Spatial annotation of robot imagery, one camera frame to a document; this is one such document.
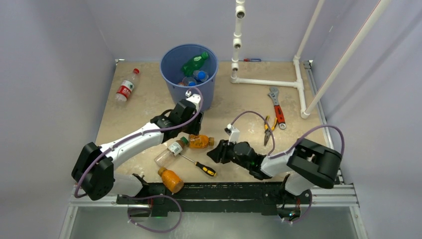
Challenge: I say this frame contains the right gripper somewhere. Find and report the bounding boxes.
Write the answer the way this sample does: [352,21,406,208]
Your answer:
[207,137,251,170]

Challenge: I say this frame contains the orange pouch gold cap bottle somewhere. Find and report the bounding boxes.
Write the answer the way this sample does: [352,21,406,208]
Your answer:
[188,134,214,149]

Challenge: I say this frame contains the small Pepsi bottle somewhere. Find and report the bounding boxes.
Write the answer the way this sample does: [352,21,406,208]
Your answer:
[193,70,209,83]

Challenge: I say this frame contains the green plastic bottle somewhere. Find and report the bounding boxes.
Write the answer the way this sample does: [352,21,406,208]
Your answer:
[181,51,209,77]

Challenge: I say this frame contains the large Pepsi bottle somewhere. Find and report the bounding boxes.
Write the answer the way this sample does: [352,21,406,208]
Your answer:
[178,77,197,86]

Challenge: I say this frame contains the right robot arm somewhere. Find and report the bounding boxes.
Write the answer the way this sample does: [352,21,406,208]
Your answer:
[207,139,342,203]

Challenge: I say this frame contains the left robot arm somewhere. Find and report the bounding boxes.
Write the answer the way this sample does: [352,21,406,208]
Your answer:
[71,94,203,204]

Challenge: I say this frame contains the blue plastic bin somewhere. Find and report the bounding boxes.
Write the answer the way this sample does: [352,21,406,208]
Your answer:
[160,44,219,111]

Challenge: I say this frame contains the black yellow screwdriver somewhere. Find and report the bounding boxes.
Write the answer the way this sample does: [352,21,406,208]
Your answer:
[180,154,216,177]

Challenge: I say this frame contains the green cap tea bottle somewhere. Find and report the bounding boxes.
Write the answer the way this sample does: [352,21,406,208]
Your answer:
[154,137,189,168]

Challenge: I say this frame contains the orange juice bottle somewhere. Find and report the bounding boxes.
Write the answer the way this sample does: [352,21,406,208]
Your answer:
[157,167,184,194]

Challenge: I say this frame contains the red label clear bottle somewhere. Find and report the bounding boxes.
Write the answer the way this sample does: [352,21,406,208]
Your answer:
[114,68,140,103]

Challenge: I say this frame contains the red blue screwdriver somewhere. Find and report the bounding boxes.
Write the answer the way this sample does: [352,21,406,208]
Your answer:
[240,58,262,62]

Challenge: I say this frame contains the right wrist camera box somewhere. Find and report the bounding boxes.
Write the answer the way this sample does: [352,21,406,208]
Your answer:
[224,124,240,143]

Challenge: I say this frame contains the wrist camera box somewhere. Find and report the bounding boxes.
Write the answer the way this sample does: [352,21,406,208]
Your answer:
[224,124,240,143]
[185,90,203,111]

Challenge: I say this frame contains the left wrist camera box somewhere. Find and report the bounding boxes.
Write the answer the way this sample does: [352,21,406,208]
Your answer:
[185,90,203,111]

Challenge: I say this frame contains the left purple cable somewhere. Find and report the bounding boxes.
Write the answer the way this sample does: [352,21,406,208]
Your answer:
[74,87,205,199]

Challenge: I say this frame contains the yellow handled pliers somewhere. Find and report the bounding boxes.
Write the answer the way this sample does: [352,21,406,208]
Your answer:
[263,119,278,146]

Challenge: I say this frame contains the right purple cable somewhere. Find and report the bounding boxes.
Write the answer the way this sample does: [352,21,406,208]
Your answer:
[230,111,345,160]

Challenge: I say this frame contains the red handled adjustable wrench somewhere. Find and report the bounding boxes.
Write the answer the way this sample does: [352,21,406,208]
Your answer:
[268,87,286,130]

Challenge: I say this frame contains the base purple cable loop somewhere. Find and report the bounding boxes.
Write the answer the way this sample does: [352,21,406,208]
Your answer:
[127,194,183,234]

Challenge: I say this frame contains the white PVC pipe frame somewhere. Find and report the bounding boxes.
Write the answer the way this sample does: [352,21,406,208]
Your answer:
[230,0,391,119]

